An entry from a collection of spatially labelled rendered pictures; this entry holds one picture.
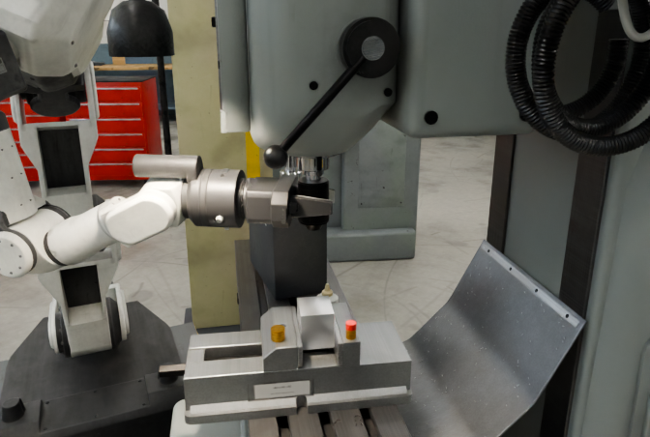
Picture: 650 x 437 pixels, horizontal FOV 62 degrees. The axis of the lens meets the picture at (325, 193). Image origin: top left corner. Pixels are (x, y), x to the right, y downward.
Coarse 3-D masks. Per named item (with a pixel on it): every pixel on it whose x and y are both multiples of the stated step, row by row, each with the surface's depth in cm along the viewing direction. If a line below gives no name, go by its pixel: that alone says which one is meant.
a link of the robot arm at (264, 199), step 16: (224, 176) 80; (240, 176) 82; (288, 176) 85; (208, 192) 79; (224, 192) 78; (240, 192) 80; (256, 192) 78; (272, 192) 77; (288, 192) 77; (208, 208) 79; (224, 208) 78; (240, 208) 80; (256, 208) 78; (272, 208) 76; (288, 208) 81; (224, 224) 81; (240, 224) 83; (272, 224) 78; (288, 224) 78
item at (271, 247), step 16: (256, 224) 125; (256, 240) 127; (272, 240) 113; (288, 240) 114; (304, 240) 115; (320, 240) 116; (256, 256) 129; (272, 256) 115; (288, 256) 115; (304, 256) 116; (320, 256) 118; (272, 272) 116; (288, 272) 116; (304, 272) 117; (320, 272) 119; (272, 288) 118; (288, 288) 117; (304, 288) 118; (320, 288) 120
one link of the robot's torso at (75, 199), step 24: (96, 96) 125; (24, 120) 123; (24, 144) 119; (48, 144) 124; (72, 144) 126; (48, 168) 126; (72, 168) 128; (48, 192) 125; (72, 192) 126; (72, 216) 126
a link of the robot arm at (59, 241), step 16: (48, 208) 93; (96, 208) 85; (16, 224) 87; (32, 224) 88; (48, 224) 90; (64, 224) 86; (80, 224) 85; (96, 224) 84; (32, 240) 86; (48, 240) 86; (64, 240) 85; (80, 240) 85; (96, 240) 85; (112, 240) 85; (48, 256) 87; (64, 256) 86; (80, 256) 87; (32, 272) 88; (48, 272) 90
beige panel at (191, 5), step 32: (192, 0) 229; (192, 32) 233; (192, 64) 236; (192, 96) 240; (192, 128) 244; (224, 160) 251; (256, 160) 254; (192, 224) 257; (192, 256) 262; (224, 256) 265; (192, 288) 266; (224, 288) 270; (192, 320) 272; (224, 320) 275
